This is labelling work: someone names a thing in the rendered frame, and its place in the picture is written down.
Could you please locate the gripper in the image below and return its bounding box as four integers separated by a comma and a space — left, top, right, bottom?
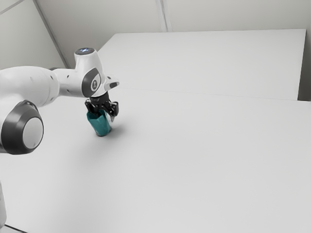
84, 93, 120, 123

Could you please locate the teal faceted mug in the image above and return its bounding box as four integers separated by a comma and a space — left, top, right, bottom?
87, 110, 112, 137

